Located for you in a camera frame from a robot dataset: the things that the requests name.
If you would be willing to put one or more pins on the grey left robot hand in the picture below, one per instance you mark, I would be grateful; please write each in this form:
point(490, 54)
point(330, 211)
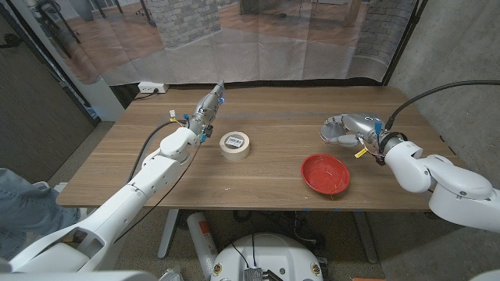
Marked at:
point(207, 108)

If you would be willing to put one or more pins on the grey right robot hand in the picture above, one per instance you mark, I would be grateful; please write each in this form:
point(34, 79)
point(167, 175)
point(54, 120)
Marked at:
point(365, 126)

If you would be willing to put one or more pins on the silver metal jar lid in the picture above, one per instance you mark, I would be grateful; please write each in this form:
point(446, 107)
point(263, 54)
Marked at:
point(332, 132)

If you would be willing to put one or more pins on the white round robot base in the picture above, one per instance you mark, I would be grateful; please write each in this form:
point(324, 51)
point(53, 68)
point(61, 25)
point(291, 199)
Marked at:
point(269, 253)

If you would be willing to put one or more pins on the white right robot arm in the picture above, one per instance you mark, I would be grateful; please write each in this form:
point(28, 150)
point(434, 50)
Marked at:
point(449, 187)

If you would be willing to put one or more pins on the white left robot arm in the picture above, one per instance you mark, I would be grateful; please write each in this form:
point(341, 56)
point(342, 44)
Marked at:
point(156, 177)

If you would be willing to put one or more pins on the beige masking tape roll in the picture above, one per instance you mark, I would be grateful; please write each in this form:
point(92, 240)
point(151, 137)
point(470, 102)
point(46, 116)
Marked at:
point(234, 150)

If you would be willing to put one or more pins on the red bowl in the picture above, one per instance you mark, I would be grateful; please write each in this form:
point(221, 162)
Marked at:
point(325, 173)

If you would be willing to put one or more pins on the white roll with orange label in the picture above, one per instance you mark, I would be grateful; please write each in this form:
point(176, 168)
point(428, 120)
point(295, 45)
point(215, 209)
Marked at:
point(203, 242)

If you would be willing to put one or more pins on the white power strip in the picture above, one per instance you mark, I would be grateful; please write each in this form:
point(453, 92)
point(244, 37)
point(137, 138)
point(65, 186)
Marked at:
point(150, 87)

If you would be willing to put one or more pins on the black backdrop stand pole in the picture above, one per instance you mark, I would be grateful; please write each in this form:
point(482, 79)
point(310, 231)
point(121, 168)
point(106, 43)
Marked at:
point(398, 50)

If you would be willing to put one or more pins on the grey table leg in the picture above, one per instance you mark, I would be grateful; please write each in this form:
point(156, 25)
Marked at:
point(365, 238)
point(168, 234)

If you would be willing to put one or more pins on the grey heatsink module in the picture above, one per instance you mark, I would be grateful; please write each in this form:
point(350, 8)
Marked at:
point(253, 274)

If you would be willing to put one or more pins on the person's leg in jeans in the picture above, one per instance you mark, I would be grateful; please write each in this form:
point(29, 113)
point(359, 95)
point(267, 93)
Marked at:
point(27, 210)

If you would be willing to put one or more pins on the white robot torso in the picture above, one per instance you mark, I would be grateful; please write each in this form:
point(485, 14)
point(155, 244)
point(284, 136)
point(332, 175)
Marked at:
point(78, 276)

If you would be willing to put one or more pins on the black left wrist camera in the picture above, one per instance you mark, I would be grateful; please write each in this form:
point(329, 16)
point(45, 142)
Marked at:
point(209, 131)

